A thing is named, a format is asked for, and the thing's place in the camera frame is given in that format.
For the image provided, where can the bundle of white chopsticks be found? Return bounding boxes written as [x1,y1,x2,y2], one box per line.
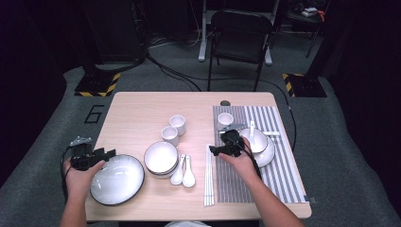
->
[203,144,216,207]

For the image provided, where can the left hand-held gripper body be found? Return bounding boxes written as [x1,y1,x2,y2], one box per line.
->
[69,135,100,172]

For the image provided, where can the black cabinet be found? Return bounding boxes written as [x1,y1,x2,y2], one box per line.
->
[79,0,148,74]

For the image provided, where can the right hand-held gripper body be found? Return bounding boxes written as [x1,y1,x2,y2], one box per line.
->
[218,123,249,157]

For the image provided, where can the white bowl brown rim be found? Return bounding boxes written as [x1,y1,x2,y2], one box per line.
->
[147,166,179,178]
[239,127,270,154]
[144,140,180,175]

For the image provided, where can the person's right hand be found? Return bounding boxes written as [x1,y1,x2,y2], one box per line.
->
[218,136,261,183]

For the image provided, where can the person's left hand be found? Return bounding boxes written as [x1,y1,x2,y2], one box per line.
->
[63,159,106,200]

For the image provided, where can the white ribbed plate dark rim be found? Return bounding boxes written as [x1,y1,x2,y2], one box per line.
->
[90,153,146,206]
[252,135,276,168]

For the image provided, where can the white cup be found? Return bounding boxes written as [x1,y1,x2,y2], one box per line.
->
[161,126,180,147]
[168,114,186,136]
[217,112,235,131]

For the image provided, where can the white floor cable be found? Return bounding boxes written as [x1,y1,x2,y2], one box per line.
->
[148,29,202,50]

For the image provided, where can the grey white striped placemat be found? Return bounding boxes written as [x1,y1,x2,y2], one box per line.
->
[212,105,307,204]

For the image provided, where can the black stand base striped tape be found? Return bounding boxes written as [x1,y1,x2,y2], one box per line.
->
[74,71,122,98]
[282,73,328,98]

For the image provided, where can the person's white clothing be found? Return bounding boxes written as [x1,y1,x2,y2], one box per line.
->
[165,220,209,227]

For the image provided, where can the white box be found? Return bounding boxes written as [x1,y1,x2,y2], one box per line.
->
[301,7,320,17]

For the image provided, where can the right hand-held gripper cable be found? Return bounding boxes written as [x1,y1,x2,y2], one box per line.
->
[228,133,263,181]

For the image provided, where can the black folding chair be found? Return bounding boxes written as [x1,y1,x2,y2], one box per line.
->
[206,9,274,93]

